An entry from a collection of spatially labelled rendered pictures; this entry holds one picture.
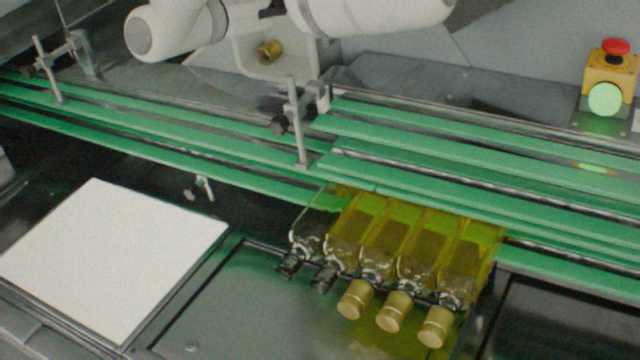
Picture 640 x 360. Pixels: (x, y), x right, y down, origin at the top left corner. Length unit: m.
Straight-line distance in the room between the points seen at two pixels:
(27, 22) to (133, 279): 0.74
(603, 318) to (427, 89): 0.47
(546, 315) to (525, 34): 0.45
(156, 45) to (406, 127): 0.37
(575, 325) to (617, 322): 0.07
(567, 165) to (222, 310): 0.58
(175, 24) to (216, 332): 0.49
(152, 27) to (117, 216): 0.58
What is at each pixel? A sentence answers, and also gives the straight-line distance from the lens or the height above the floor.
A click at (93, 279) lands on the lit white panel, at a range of 1.14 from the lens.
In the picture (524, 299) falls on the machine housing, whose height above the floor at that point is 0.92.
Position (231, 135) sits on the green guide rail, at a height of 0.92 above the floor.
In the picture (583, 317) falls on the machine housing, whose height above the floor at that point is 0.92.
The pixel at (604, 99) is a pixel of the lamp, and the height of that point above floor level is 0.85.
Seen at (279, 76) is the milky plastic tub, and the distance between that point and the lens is 1.06.
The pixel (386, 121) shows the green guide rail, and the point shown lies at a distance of 0.88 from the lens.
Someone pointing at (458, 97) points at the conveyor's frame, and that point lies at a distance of 0.89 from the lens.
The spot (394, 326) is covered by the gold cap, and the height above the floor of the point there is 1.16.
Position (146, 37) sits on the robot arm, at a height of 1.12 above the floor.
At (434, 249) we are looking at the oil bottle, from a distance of 0.82.
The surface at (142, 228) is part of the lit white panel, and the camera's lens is 1.20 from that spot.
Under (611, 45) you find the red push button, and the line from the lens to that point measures 0.85.
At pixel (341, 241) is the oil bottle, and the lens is 0.85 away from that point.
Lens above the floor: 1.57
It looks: 39 degrees down
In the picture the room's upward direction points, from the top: 140 degrees counter-clockwise
